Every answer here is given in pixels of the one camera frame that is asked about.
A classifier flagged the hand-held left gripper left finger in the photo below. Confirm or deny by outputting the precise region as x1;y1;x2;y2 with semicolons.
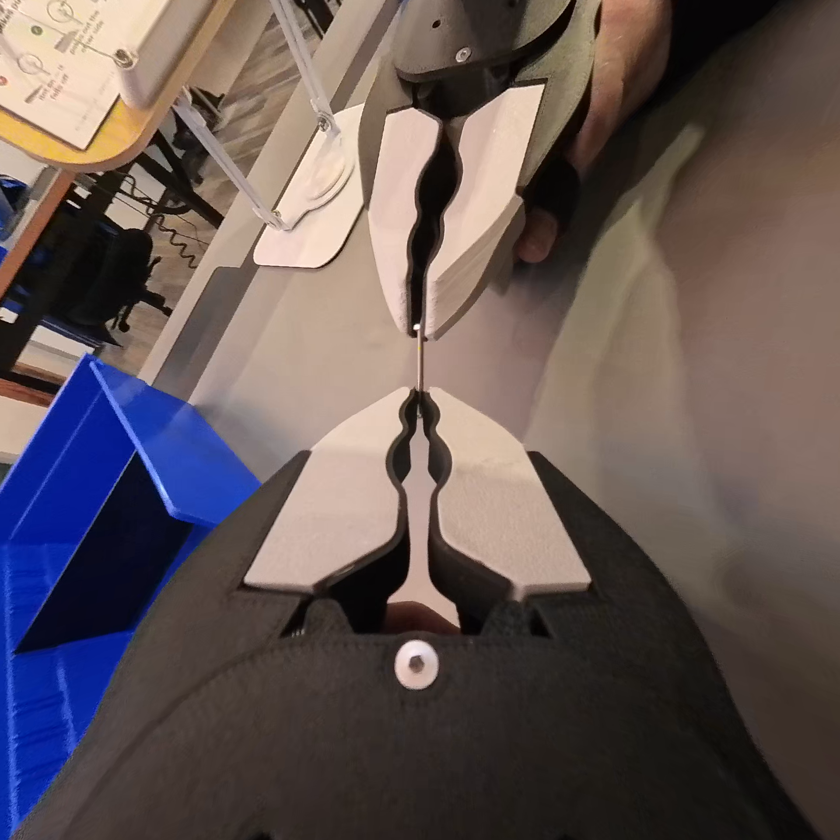
243;386;421;634

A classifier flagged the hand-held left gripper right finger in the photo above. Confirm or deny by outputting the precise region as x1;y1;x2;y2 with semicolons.
420;386;595;636

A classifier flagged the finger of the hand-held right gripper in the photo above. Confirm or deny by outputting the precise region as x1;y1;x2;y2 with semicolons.
367;108;448;333
424;82;550;343

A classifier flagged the grey desk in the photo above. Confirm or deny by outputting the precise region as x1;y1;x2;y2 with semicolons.
138;0;840;840

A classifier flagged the person's right hand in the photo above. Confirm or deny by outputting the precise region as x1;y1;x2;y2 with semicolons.
515;0;678;265

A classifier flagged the blue plastic bin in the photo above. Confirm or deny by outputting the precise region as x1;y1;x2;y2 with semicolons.
0;354;263;840

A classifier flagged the wood-edged table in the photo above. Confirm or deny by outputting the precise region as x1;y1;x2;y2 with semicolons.
0;0;238;296

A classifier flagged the black office chair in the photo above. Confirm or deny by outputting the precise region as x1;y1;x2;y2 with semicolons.
20;226;166;350

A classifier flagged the white instruction panel box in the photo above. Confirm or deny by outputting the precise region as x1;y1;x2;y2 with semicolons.
0;0;168;151

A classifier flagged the white stand with base plate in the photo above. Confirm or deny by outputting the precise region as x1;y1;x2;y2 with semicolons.
174;0;358;232

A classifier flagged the black coiled cable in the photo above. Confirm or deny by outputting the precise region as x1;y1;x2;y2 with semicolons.
147;197;201;271

